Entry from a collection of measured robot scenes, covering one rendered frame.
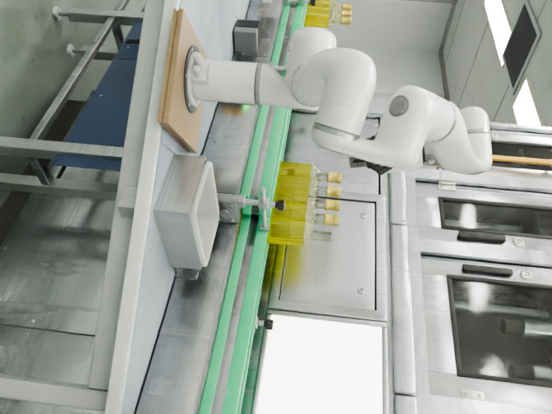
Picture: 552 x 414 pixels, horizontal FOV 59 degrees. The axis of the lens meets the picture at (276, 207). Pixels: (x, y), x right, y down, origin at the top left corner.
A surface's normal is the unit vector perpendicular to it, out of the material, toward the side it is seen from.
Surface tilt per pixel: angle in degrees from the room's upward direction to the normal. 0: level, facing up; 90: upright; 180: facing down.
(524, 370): 90
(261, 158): 90
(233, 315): 90
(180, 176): 90
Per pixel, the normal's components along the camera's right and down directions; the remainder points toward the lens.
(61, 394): -0.07, -0.14
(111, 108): 0.00, -0.64
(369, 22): -0.13, 0.76
